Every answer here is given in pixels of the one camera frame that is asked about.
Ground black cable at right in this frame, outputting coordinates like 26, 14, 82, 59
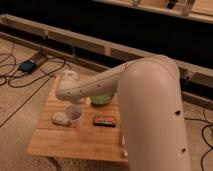
183, 76, 213, 171

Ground white crumpled object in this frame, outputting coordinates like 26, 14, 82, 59
52, 112, 69, 126

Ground white bottle lying down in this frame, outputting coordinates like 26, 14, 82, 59
121, 134, 128, 158

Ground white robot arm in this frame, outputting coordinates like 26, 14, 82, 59
55, 55, 191, 171

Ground wooden folding table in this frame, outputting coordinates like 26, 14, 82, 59
27, 79, 128, 163

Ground white ceramic cup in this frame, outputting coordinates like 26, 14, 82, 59
65, 105, 84, 128

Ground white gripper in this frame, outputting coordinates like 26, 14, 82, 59
58, 70, 90, 104

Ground green ceramic bowl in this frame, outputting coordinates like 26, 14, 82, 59
90, 95, 113, 106

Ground black cables on floor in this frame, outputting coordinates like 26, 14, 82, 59
0, 36, 72, 129

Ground black power strip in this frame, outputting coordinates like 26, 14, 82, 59
18, 52, 47, 73

